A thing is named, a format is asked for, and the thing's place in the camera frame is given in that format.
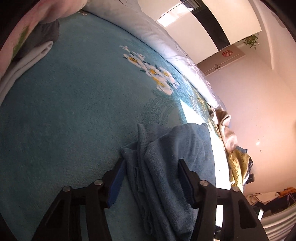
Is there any pink fleece garment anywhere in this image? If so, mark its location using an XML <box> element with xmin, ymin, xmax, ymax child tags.
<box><xmin>1</xmin><ymin>1</ymin><xmax>87</xmax><ymax>76</ymax></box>

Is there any beige cloth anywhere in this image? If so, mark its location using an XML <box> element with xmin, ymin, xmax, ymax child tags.
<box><xmin>209</xmin><ymin>108</ymin><xmax>238</xmax><ymax>153</ymax></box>

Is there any dark grey folded garment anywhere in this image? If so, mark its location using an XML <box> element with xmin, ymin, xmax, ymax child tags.
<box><xmin>13</xmin><ymin>20</ymin><xmax>60</xmax><ymax>62</ymax></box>

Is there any green hanging plant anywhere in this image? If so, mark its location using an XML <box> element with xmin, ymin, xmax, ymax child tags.
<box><xmin>242</xmin><ymin>34</ymin><xmax>260</xmax><ymax>50</ymax></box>

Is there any light grey folded garment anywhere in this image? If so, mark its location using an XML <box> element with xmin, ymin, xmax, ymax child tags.
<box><xmin>0</xmin><ymin>41</ymin><xmax>53</xmax><ymax>104</ymax></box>

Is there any yellow knitted cloth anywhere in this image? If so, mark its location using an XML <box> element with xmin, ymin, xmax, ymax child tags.
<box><xmin>227</xmin><ymin>146</ymin><xmax>250</xmax><ymax>192</ymax></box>

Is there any clothes pile on floor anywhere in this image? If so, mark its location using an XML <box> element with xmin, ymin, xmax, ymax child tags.
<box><xmin>246</xmin><ymin>187</ymin><xmax>295</xmax><ymax>214</ymax></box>

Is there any light blue fleece garment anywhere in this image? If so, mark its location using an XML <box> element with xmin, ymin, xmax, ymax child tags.
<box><xmin>120</xmin><ymin>123</ymin><xmax>215</xmax><ymax>240</ymax></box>

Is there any teal floral bed blanket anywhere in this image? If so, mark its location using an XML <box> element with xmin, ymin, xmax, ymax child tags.
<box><xmin>1</xmin><ymin>13</ymin><xmax>230</xmax><ymax>240</ymax></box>

